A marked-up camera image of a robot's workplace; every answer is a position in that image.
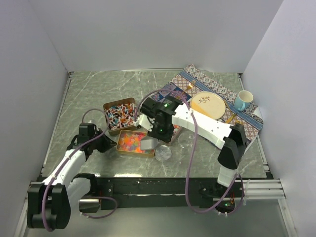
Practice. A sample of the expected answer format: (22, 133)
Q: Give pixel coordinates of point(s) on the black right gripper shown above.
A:
(166, 137)

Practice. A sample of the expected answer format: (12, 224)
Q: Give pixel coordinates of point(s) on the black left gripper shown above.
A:
(107, 143)

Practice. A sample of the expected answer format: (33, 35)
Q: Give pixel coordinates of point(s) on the metal candy scoop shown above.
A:
(148, 143)

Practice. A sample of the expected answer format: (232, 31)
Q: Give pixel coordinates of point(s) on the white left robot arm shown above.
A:
(64, 172)

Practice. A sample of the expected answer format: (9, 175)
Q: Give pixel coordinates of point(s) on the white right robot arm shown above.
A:
(230, 139)

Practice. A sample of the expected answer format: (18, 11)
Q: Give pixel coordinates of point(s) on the pink tin with star candies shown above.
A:
(176, 131)

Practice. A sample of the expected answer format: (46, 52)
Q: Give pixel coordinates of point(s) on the gold tin with lollipops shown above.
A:
(121, 115)

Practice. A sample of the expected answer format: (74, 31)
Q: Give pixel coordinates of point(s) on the clear plastic candy jar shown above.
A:
(186, 139)

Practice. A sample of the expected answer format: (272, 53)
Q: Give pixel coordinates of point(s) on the gold fork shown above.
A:
(189, 87)

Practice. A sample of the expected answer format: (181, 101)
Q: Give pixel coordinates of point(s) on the clear jar lid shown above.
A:
(163, 153)

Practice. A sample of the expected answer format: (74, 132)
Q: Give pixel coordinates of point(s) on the gold tin with gummy stars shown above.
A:
(129, 143)

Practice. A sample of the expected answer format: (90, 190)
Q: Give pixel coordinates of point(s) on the patterned placemat cloth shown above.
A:
(249, 117)

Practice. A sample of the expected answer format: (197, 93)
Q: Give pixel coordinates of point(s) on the cream yellow plate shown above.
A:
(209, 104)

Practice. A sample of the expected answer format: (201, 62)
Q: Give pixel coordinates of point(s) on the gold knife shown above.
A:
(232, 114)

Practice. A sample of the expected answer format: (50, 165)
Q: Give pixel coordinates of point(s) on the light blue mug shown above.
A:
(243, 99)

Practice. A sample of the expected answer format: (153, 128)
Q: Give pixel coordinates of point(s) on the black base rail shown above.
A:
(201, 195)

